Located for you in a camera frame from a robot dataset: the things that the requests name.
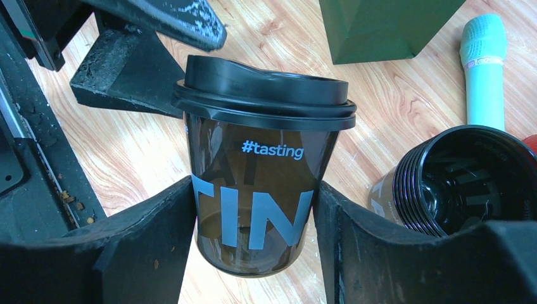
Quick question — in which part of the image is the green paper bag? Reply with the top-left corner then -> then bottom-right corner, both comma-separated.
319,0 -> 464,65

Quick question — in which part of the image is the red cup holder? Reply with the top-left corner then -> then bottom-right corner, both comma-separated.
522,134 -> 537,156

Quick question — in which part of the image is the teal handheld massager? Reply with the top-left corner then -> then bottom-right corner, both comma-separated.
459,14 -> 508,131

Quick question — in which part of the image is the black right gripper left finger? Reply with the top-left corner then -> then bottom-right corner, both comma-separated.
1,177 -> 196,303

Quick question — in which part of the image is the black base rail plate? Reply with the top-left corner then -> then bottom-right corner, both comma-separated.
1,16 -> 106,243

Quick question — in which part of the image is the stack of black cups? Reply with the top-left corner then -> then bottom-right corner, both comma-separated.
367,125 -> 536,237

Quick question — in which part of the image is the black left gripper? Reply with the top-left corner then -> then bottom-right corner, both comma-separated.
1,0 -> 184,118

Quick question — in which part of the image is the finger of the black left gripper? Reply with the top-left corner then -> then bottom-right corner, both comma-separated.
86,0 -> 227,52

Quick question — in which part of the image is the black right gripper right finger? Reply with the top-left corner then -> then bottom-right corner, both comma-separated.
313,182 -> 536,303

